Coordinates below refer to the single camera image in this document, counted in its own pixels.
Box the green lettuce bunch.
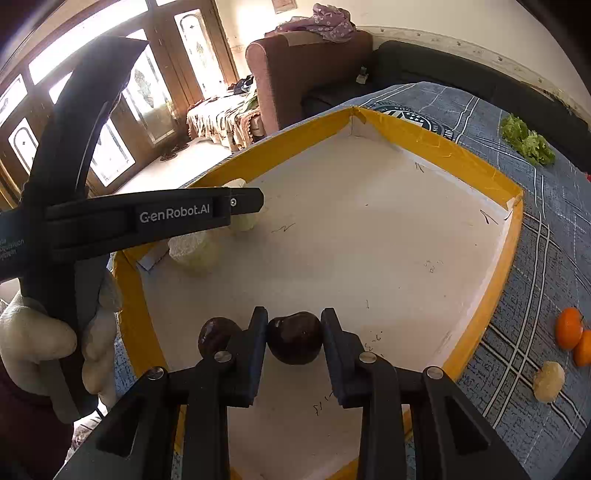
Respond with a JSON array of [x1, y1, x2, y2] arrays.
[[501, 114, 557, 167]]

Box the daybed with patterned cover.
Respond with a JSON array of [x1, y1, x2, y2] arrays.
[[186, 90, 266, 152]]

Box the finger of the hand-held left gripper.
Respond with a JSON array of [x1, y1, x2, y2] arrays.
[[227, 186, 265, 217]]

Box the dark clothes pile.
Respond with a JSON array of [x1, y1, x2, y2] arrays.
[[226, 75, 256, 96]]

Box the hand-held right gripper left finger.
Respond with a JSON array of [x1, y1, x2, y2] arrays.
[[53, 305, 269, 480]]

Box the brown armchair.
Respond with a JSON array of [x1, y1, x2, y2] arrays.
[[245, 28, 375, 134]]

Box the person's left hand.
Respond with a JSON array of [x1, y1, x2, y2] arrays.
[[0, 271, 123, 408]]

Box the purple floral cloth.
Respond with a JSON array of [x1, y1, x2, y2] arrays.
[[276, 2, 357, 44]]

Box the person's left forearm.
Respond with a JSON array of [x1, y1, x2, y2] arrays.
[[0, 367, 77, 480]]

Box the black sofa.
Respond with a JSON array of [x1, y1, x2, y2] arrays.
[[301, 41, 587, 123]]

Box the wooden glass doors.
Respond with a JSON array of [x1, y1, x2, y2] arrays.
[[0, 0, 241, 208]]

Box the pair of slippers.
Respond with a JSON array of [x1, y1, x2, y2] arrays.
[[159, 142, 190, 162]]

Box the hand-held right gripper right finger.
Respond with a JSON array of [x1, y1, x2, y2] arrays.
[[320, 307, 532, 480]]

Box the dark red plum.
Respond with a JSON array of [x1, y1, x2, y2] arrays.
[[268, 311, 324, 365], [198, 317, 243, 358]]

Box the pale cream fruit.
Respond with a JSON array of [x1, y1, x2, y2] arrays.
[[533, 361, 566, 403], [167, 229, 218, 276], [222, 178, 257, 233]]

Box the orange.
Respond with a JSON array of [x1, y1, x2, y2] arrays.
[[555, 308, 585, 350], [574, 329, 591, 367]]

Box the yellow cardboard tray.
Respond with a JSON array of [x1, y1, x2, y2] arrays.
[[112, 105, 525, 480]]

